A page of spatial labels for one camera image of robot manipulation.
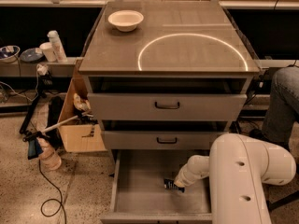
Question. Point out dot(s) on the grey top drawer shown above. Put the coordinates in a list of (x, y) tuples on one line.
[(162, 107)]

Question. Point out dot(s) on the black office chair base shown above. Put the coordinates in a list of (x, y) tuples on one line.
[(288, 199)]

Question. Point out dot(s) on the grey drawer cabinet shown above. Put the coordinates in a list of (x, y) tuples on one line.
[(179, 48)]

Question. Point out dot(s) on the crumpled paper bag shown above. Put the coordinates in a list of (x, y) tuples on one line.
[(80, 104)]

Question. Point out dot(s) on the blue plate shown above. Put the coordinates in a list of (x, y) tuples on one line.
[(33, 55)]

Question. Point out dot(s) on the white power adapter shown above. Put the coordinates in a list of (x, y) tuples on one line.
[(42, 69)]

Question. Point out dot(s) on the grabber stick tool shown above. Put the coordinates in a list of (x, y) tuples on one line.
[(32, 136)]

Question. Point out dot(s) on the blue patterned bowl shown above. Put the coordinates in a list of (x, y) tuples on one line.
[(9, 54)]

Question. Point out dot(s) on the white paper bowl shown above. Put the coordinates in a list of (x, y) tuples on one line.
[(125, 20)]

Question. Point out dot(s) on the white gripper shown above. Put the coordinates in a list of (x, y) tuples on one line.
[(184, 176)]

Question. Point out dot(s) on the grey open bottom drawer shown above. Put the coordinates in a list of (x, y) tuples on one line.
[(139, 196)]

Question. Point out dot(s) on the dark blue rxbar chocolate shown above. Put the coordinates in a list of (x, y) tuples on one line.
[(170, 185)]

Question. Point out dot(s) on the person leg in jeans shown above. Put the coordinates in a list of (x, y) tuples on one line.
[(283, 108)]

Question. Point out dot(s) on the cardboard box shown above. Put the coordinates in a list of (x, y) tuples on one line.
[(79, 135)]

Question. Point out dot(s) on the white spray bottle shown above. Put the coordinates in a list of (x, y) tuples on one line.
[(57, 46)]

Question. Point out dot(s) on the white paper cup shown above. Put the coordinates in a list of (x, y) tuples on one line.
[(48, 51)]

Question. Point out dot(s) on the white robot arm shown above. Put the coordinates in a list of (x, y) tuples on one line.
[(237, 168)]

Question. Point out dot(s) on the grey middle drawer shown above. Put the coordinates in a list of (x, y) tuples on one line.
[(159, 140)]

